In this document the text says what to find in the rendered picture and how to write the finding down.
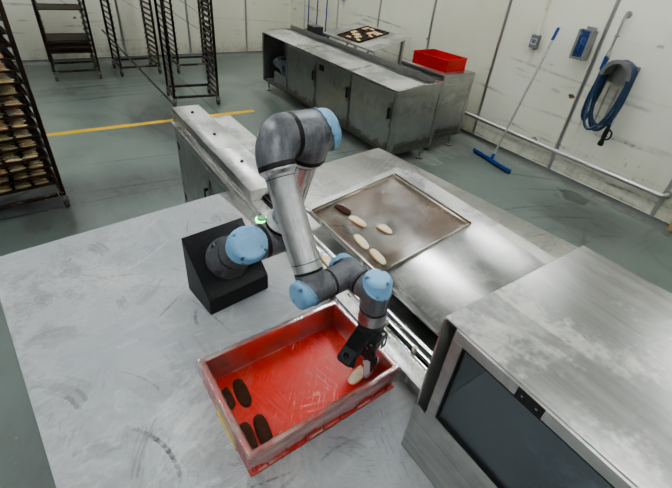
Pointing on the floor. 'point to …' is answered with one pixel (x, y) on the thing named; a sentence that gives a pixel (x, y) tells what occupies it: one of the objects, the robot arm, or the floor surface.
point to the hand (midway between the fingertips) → (357, 371)
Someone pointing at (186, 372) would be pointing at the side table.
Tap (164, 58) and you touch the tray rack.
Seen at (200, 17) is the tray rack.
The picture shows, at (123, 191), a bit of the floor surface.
